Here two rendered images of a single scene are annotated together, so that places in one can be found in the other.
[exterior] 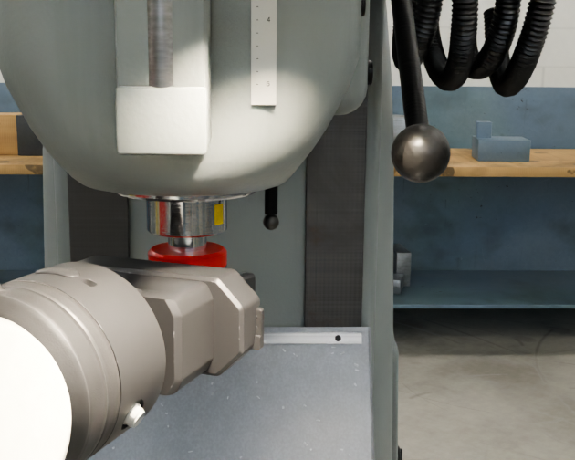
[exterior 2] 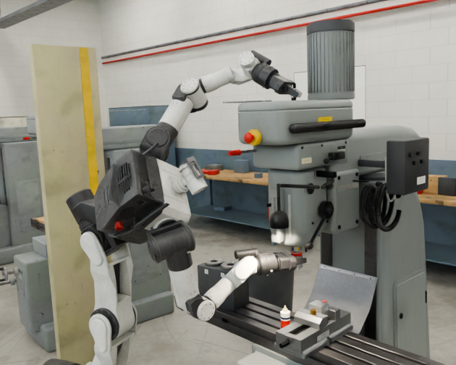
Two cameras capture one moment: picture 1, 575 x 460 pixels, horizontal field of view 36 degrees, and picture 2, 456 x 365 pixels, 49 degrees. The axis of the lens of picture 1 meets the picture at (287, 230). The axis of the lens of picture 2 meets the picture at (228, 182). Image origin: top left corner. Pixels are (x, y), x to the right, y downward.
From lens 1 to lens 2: 1.70 m
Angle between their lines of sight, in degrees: 49
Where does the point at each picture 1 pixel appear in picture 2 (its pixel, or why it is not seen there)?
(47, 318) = (260, 257)
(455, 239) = not seen: outside the picture
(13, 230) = (441, 225)
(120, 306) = (271, 258)
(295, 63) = (293, 232)
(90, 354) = (263, 262)
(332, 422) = (364, 296)
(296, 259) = (362, 258)
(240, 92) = (288, 235)
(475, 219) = not seen: outside the picture
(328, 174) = (368, 240)
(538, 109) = not seen: outside the picture
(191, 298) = (284, 259)
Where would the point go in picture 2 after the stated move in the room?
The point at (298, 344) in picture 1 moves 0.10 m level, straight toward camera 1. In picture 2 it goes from (362, 277) to (348, 283)
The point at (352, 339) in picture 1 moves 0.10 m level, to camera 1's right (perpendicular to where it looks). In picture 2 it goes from (373, 279) to (393, 284)
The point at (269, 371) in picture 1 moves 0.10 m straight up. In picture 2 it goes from (355, 282) to (355, 261)
